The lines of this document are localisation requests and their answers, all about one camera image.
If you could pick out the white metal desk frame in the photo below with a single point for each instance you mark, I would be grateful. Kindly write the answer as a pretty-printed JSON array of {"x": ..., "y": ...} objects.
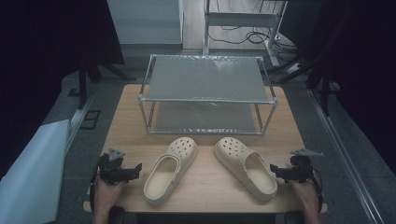
[{"x": 239, "y": 19}]

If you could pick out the dark curtain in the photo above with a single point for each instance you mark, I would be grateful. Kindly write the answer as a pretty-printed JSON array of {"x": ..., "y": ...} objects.
[
  {"x": 40, "y": 46},
  {"x": 364, "y": 62}
]

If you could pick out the person's left hand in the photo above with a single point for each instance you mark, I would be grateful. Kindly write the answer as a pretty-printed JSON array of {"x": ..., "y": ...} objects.
[{"x": 104, "y": 196}]

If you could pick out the black stand legs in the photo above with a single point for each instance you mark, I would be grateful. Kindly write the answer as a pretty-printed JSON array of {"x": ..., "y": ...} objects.
[
  {"x": 83, "y": 84},
  {"x": 323, "y": 87}
]

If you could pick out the cream clog shoe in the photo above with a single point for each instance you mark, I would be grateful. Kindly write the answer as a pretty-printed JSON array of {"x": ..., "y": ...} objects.
[
  {"x": 246, "y": 168},
  {"x": 168, "y": 174}
]

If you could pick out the large white sheet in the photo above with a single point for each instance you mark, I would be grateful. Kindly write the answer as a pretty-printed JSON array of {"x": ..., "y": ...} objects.
[{"x": 31, "y": 174}]

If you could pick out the aluminium floor rail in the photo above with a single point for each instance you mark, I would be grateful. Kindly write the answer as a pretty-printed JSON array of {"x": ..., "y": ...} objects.
[
  {"x": 77, "y": 121},
  {"x": 345, "y": 155}
]

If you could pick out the person's right hand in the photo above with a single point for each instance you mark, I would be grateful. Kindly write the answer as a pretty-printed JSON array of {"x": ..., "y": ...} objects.
[{"x": 308, "y": 196}]

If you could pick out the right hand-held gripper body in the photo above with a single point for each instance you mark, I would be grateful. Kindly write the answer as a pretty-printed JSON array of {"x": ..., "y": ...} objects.
[{"x": 300, "y": 171}]

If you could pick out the person's dark trouser leg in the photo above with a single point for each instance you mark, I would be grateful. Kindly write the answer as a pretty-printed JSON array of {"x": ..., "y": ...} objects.
[{"x": 116, "y": 216}]

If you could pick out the white cabinet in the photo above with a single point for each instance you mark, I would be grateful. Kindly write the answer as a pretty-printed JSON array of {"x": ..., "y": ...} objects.
[{"x": 144, "y": 21}]

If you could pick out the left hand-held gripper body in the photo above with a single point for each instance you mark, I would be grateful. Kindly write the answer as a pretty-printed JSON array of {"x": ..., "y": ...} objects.
[{"x": 110, "y": 171}]

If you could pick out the two-tier metal shoe rack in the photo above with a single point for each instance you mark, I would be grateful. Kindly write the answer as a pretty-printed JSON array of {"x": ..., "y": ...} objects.
[{"x": 205, "y": 81}]

